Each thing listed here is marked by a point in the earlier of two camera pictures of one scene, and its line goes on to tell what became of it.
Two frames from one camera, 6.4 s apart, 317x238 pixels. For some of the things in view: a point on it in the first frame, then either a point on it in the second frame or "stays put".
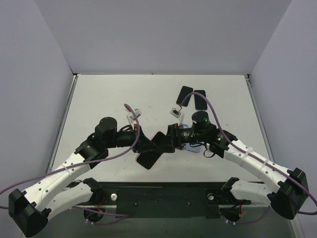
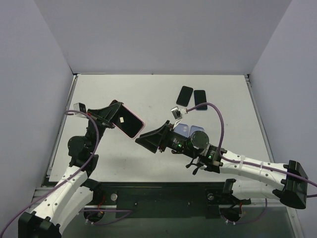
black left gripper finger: [145, 145] to [107, 113]
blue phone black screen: [200, 102] stays put
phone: [147, 159] to [128, 121]
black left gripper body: [139, 144] to [99, 117]
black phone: [184, 91] stays put
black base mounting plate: [165, 200] stays put
